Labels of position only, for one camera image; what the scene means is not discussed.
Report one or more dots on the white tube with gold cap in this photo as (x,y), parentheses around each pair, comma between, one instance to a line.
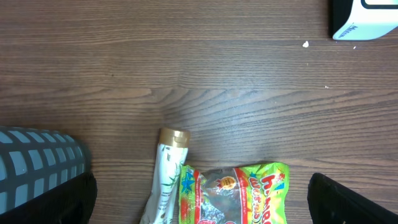
(172,151)

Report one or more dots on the green Haribo candy bag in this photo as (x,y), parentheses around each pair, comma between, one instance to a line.
(252,194)

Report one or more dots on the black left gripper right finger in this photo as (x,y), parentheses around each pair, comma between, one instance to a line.
(330,202)

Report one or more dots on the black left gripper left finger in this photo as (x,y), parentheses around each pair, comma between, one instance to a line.
(69,203)

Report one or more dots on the grey plastic mesh basket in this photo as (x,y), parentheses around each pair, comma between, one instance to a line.
(34,161)

